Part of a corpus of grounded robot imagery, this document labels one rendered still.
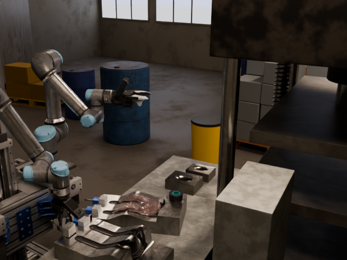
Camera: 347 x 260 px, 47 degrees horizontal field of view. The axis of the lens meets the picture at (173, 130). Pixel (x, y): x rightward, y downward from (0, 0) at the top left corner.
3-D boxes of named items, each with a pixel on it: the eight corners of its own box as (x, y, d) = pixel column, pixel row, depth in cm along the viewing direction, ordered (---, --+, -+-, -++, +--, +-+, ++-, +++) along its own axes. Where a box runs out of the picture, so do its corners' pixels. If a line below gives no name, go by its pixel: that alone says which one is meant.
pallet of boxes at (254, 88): (334, 148, 536) (348, 60, 496) (318, 169, 474) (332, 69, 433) (251, 131, 599) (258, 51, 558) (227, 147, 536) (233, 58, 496)
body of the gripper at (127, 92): (135, 103, 229) (115, 102, 230) (135, 89, 225) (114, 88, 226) (132, 108, 222) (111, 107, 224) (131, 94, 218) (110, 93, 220)
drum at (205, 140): (226, 165, 482) (229, 117, 462) (214, 177, 450) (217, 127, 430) (197, 159, 499) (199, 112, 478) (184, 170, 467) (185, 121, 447)
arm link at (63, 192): (73, 182, 180) (61, 192, 174) (74, 191, 182) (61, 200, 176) (60, 177, 183) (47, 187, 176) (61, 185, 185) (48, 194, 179)
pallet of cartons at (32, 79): (1, 102, 731) (-4, 64, 708) (42, 92, 807) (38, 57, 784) (48, 113, 669) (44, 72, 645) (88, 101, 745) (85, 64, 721)
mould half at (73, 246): (55, 258, 189) (52, 234, 184) (90, 230, 211) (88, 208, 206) (145, 293, 168) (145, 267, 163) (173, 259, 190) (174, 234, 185)
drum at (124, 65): (130, 149, 525) (128, 70, 489) (92, 139, 559) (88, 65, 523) (159, 134, 579) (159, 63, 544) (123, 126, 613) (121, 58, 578)
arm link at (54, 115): (41, 145, 233) (31, 51, 215) (51, 136, 247) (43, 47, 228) (61, 146, 231) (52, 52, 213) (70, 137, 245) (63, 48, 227)
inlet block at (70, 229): (47, 228, 194) (46, 220, 192) (54, 222, 198) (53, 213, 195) (68, 238, 189) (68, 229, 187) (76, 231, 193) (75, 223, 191)
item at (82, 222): (63, 225, 205) (63, 215, 203) (70, 220, 209) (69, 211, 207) (84, 231, 199) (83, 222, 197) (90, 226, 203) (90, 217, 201)
